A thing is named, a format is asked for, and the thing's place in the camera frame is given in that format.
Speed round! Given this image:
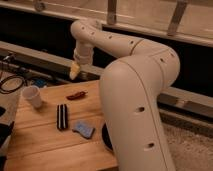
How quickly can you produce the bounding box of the white paper cup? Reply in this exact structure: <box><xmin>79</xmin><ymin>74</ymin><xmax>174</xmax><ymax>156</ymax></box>
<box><xmin>21</xmin><ymin>85</ymin><xmax>42</xmax><ymax>108</ymax></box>

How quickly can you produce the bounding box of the black white striped eraser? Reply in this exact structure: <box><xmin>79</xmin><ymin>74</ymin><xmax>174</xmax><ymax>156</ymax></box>
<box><xmin>56</xmin><ymin>104</ymin><xmax>68</xmax><ymax>131</ymax></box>

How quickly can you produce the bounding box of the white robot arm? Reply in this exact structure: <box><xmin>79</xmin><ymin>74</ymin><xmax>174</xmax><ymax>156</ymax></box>
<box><xmin>71</xmin><ymin>20</ymin><xmax>180</xmax><ymax>171</ymax></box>

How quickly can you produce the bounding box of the yellowish wedge end tool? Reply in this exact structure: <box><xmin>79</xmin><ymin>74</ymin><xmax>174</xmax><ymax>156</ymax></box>
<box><xmin>69</xmin><ymin>61</ymin><xmax>81</xmax><ymax>80</ymax></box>

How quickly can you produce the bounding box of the black round plate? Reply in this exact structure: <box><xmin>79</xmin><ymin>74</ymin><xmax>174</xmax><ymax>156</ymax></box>
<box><xmin>101</xmin><ymin>124</ymin><xmax>113</xmax><ymax>152</ymax></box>

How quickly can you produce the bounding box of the red chili pepper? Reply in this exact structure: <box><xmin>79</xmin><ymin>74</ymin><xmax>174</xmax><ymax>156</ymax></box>
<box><xmin>66</xmin><ymin>91</ymin><xmax>87</xmax><ymax>100</ymax></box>

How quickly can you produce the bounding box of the black object at left edge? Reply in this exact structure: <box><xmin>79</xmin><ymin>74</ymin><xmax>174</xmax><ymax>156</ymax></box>
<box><xmin>0</xmin><ymin>106</ymin><xmax>14</xmax><ymax>171</ymax></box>

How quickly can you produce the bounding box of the black cable loop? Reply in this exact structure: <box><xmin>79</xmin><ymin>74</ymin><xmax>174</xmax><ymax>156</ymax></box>
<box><xmin>0</xmin><ymin>74</ymin><xmax>28</xmax><ymax>95</ymax></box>

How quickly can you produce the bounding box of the blue sponge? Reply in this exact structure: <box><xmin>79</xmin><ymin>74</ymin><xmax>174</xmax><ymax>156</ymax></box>
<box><xmin>72</xmin><ymin>121</ymin><xmax>95</xmax><ymax>139</ymax></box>

